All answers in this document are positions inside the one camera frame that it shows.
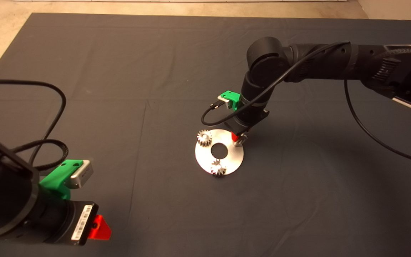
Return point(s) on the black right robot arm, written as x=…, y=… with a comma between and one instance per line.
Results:
x=269, y=60

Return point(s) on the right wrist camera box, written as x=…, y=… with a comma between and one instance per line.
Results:
x=225, y=102

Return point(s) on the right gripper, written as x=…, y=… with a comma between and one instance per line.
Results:
x=248, y=119

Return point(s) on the steel planetary gear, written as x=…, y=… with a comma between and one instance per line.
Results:
x=218, y=168
x=204, y=137
x=242, y=138

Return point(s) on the round metal carrier plate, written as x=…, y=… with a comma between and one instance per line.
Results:
x=227, y=160

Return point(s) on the left green camera mount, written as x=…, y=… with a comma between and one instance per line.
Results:
x=57, y=176

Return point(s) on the dark grey table cloth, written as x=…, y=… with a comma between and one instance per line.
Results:
x=155, y=71

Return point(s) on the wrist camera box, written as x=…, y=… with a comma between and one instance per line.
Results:
x=225, y=102
x=82, y=175

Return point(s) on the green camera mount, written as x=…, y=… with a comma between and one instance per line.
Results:
x=233, y=97
x=57, y=176

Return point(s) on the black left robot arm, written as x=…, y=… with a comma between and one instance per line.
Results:
x=5, y=200

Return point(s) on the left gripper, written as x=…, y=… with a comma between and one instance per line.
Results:
x=77, y=221

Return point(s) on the right green camera mount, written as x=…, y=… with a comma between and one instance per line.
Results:
x=233, y=97

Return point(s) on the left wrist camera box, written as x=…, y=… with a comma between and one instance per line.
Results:
x=82, y=175

